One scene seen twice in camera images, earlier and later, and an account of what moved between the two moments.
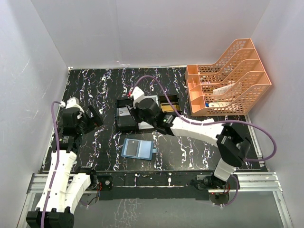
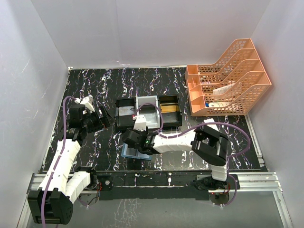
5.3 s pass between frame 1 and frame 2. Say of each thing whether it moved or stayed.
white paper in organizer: stayed
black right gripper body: moved
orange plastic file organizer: stayed
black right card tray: stayed
